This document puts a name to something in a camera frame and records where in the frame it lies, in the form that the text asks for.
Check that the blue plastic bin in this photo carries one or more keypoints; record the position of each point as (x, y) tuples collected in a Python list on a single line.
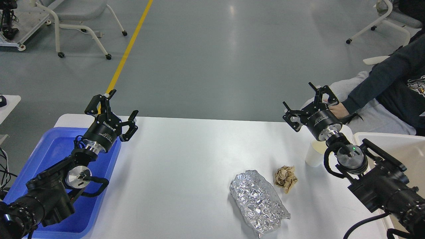
[(55, 145)]

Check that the white side table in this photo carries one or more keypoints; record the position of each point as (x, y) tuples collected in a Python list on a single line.
[(8, 103)]

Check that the crumpled aluminium foil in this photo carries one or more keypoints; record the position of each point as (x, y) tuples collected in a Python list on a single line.
[(258, 201)]

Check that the white wheeled chair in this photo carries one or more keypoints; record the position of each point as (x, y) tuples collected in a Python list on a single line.
[(70, 14), (391, 16)]

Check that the white paper cup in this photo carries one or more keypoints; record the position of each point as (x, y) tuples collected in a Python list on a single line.
[(316, 149)]

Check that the white wheeled chair left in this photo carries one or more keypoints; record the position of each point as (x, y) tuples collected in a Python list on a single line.
[(70, 14)]

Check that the beige plastic bin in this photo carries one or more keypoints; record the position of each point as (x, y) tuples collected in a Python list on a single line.
[(398, 156)]

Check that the crumpled brown paper ball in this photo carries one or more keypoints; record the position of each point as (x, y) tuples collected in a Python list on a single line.
[(285, 178)]

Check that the seated person in dark sweater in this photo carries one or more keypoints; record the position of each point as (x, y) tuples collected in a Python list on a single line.
[(390, 98)]

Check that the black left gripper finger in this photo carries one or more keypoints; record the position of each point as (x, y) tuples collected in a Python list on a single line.
[(132, 127), (99, 105)]

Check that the white wheeled chair right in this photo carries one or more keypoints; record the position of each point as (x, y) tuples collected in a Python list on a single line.
[(391, 16)]

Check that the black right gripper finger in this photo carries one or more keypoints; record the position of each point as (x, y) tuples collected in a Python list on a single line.
[(323, 99), (297, 119)]

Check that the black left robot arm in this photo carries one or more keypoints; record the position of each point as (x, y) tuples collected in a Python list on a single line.
[(51, 194)]

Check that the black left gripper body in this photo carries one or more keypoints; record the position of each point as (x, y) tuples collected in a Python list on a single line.
[(102, 134)]

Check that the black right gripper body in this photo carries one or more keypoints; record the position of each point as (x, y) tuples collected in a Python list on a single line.
[(321, 122)]

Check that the person's right hand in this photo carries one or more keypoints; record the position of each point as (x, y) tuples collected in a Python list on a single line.
[(339, 111)]

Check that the white equipment cart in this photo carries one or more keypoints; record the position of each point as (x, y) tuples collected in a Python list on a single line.
[(20, 19)]

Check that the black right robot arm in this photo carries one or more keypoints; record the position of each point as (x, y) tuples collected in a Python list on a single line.
[(345, 160)]

